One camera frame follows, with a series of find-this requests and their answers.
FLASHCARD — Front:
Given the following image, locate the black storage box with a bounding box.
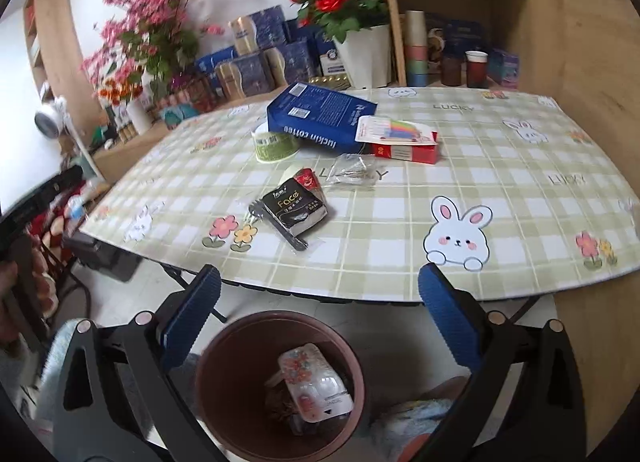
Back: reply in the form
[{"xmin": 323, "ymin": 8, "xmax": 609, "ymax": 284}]
[{"xmin": 65, "ymin": 232, "xmax": 138, "ymax": 284}]

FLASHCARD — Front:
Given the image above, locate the black plastic fork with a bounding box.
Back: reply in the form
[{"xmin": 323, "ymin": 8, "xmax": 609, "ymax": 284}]
[{"xmin": 247, "ymin": 202, "xmax": 308, "ymax": 250}]

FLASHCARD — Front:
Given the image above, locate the red paper cup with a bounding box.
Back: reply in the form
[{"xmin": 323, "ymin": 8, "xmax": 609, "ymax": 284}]
[{"xmin": 465, "ymin": 50, "xmax": 488, "ymax": 89}]

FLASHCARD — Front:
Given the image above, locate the white green paper cup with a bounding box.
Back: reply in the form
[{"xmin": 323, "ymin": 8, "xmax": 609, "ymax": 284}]
[{"xmin": 251, "ymin": 122, "xmax": 301, "ymax": 163}]

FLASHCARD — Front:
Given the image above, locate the white desk fan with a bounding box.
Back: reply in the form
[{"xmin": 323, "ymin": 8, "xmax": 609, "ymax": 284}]
[{"xmin": 34, "ymin": 94, "xmax": 103, "ymax": 183}]

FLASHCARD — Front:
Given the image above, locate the black tissue pack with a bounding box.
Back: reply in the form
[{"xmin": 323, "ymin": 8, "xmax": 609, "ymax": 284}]
[{"xmin": 262, "ymin": 181, "xmax": 328, "ymax": 235}]

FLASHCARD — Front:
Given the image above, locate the red patterned cloth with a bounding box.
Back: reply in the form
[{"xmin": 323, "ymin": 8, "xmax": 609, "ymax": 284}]
[{"xmin": 27, "ymin": 187, "xmax": 101, "ymax": 313}]

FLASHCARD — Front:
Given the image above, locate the wooden side shelf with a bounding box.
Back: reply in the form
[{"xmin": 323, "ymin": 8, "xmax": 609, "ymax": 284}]
[{"xmin": 22, "ymin": 0, "xmax": 81, "ymax": 93}]

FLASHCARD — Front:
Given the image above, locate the red box with rainbow card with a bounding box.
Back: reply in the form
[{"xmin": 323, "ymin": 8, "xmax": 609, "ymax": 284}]
[{"xmin": 357, "ymin": 114, "xmax": 441, "ymax": 165}]

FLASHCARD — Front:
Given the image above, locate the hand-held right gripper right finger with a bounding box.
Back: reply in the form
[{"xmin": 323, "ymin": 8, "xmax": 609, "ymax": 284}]
[{"xmin": 415, "ymin": 263, "xmax": 587, "ymax": 462}]

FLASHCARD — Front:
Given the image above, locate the small blue purple box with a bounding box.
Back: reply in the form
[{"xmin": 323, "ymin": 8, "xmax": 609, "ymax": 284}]
[{"xmin": 487, "ymin": 48, "xmax": 521, "ymax": 89}]

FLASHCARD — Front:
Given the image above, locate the brown plastic bin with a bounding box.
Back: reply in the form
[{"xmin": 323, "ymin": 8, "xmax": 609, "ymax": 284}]
[{"xmin": 194, "ymin": 311, "xmax": 363, "ymax": 462}]

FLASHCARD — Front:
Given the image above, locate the pink blossom artificial plant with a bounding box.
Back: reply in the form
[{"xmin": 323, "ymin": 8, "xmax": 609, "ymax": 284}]
[{"xmin": 82, "ymin": 0, "xmax": 223, "ymax": 98}]

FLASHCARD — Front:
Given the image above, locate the blue white box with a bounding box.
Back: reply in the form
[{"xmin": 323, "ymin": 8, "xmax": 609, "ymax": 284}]
[{"xmin": 315, "ymin": 34, "xmax": 342, "ymax": 78}]

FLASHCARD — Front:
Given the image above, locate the red rose plant white pot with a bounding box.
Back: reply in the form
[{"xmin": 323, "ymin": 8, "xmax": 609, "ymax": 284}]
[{"xmin": 290, "ymin": 0, "xmax": 393, "ymax": 90}]

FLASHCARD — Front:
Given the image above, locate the wooden shelf unit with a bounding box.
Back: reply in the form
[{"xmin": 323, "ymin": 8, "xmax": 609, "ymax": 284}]
[{"xmin": 372, "ymin": 0, "xmax": 533, "ymax": 90}]

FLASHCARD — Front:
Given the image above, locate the orange flowers white vase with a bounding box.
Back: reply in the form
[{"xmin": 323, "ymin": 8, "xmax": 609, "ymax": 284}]
[{"xmin": 97, "ymin": 77, "xmax": 151, "ymax": 135}]

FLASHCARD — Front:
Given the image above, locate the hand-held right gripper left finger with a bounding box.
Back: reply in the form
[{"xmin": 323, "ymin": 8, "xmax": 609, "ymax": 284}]
[{"xmin": 52, "ymin": 263, "xmax": 223, "ymax": 462}]

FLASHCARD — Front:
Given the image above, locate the brown cup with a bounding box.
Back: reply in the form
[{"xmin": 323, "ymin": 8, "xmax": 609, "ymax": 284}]
[{"xmin": 441, "ymin": 56, "xmax": 463, "ymax": 88}]

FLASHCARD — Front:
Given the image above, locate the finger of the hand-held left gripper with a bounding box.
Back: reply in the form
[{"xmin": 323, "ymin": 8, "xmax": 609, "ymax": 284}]
[{"xmin": 7, "ymin": 165, "xmax": 84, "ymax": 223}]

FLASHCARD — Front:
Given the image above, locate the person's right leg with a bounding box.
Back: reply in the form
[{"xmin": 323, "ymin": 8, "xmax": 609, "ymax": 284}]
[{"xmin": 369, "ymin": 376, "xmax": 472, "ymax": 462}]

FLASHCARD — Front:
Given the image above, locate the flat blue box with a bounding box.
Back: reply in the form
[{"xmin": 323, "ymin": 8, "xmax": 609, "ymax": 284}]
[{"xmin": 195, "ymin": 47, "xmax": 238, "ymax": 75}]

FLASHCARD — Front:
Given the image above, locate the teal ornament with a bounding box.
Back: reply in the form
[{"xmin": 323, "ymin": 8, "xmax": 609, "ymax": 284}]
[{"xmin": 162, "ymin": 104, "xmax": 201, "ymax": 130}]

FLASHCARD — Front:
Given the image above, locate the blue cardboard box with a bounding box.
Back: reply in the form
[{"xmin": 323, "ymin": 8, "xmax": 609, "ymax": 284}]
[{"xmin": 266, "ymin": 82, "xmax": 378, "ymax": 155}]

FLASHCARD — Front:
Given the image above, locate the gold leaf tray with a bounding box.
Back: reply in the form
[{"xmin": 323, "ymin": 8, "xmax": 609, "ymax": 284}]
[{"xmin": 307, "ymin": 73, "xmax": 353, "ymax": 90}]

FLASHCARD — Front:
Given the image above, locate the dark blue starry box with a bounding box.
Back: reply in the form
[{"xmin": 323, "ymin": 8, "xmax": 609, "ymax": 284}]
[{"xmin": 425, "ymin": 17, "xmax": 486, "ymax": 68}]

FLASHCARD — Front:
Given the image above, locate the wavy brown planter box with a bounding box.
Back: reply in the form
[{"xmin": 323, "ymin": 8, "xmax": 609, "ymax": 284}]
[{"xmin": 160, "ymin": 77, "xmax": 216, "ymax": 115}]

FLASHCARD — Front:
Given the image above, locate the clear plastic wrapper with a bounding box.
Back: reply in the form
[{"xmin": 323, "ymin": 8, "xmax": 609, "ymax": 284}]
[{"xmin": 324, "ymin": 152, "xmax": 379, "ymax": 190}]

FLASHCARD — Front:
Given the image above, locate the stack of pastel paper cups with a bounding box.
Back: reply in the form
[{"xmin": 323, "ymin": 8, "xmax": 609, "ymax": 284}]
[{"xmin": 404, "ymin": 9, "xmax": 428, "ymax": 88}]

